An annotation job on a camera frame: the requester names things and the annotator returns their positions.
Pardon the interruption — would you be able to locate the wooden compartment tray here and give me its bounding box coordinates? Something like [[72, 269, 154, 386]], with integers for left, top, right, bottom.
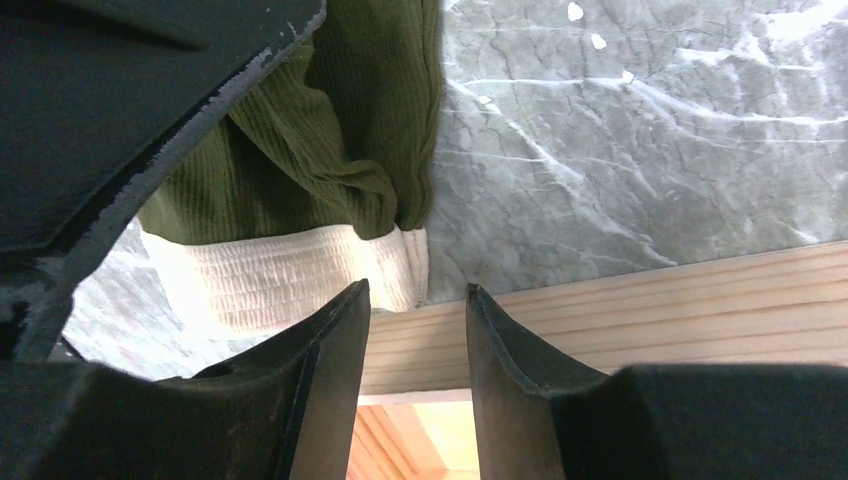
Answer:
[[347, 241, 847, 479]]

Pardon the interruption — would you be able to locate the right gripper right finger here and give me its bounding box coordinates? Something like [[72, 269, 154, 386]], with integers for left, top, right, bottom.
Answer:
[[466, 284, 847, 479]]

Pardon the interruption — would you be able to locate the olive green underwear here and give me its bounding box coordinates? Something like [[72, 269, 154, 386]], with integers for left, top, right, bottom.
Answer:
[[138, 1, 444, 339]]

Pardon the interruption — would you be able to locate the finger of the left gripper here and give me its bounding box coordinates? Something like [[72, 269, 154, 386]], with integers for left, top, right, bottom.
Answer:
[[1, 1, 326, 362]]

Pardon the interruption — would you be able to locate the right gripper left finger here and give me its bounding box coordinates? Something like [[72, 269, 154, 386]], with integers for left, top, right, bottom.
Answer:
[[1, 280, 371, 479]]

